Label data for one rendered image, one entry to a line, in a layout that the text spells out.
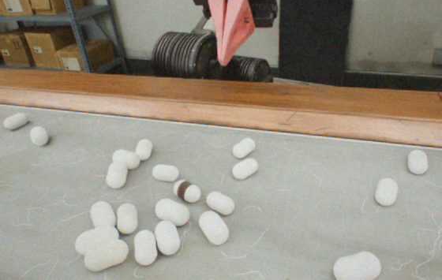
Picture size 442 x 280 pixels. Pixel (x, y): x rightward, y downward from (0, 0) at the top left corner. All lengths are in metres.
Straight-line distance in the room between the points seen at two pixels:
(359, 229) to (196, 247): 0.15
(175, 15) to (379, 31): 1.42
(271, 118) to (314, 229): 0.19
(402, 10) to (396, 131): 1.90
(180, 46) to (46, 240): 0.50
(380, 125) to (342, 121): 0.05
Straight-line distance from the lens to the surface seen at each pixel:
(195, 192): 0.35
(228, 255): 0.31
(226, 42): 0.42
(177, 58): 0.74
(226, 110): 0.49
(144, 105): 0.55
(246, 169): 0.38
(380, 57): 2.41
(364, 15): 2.35
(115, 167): 0.41
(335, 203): 0.37
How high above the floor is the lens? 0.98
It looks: 31 degrees down
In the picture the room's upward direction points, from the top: 5 degrees counter-clockwise
